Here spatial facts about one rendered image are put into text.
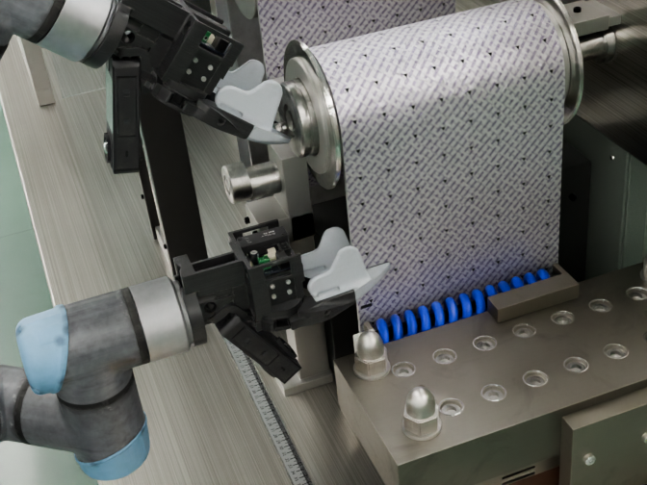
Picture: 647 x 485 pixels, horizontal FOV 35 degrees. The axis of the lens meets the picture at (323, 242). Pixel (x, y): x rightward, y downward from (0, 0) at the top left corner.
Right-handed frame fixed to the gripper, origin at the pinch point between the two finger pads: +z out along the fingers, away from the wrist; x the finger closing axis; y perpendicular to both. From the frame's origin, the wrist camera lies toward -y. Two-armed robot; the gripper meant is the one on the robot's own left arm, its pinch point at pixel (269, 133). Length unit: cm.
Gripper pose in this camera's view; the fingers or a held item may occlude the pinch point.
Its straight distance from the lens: 102.4
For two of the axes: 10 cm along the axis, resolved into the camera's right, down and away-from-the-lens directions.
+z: 7.7, 3.3, 5.4
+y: 5.3, -8.0, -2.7
